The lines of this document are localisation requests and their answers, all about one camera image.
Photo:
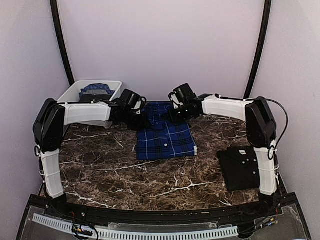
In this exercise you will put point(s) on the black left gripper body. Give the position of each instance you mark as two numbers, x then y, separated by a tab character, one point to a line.
134	122

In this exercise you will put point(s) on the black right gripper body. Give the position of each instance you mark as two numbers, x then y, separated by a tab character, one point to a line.
184	115

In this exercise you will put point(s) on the blue plaid long sleeve shirt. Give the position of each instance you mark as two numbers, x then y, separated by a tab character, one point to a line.
163	139

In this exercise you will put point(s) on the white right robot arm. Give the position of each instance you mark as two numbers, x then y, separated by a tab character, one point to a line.
261	127

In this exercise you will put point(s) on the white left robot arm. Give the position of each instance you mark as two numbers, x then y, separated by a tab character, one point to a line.
54	116

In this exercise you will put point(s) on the blue patterned shirt in bin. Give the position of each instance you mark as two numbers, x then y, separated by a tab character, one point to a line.
97	86

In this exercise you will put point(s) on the black shirt in bin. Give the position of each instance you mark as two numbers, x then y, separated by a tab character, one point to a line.
88	98

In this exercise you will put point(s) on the white plastic bin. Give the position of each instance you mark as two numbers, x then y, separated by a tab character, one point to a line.
96	114

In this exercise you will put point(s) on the folded black shirt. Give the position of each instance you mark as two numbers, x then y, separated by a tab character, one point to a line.
239	166

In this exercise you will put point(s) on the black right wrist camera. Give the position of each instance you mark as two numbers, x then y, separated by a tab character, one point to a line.
184	94

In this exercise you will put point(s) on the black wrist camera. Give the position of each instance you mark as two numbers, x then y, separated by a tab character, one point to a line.
129	99
184	94

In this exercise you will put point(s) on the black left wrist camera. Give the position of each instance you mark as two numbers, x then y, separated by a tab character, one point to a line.
129	99

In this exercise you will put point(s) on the white slotted cable duct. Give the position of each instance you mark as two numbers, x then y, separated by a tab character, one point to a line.
121	231

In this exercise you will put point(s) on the black vertical frame post right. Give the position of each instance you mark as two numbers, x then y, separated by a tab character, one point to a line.
259	48

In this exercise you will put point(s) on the black vertical frame post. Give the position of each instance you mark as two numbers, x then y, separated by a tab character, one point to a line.
61	41
259	48

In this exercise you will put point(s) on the black front rail base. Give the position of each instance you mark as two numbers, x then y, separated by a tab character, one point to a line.
285	221

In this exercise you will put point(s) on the black vertical frame post left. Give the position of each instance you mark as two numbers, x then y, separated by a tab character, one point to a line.
61	41

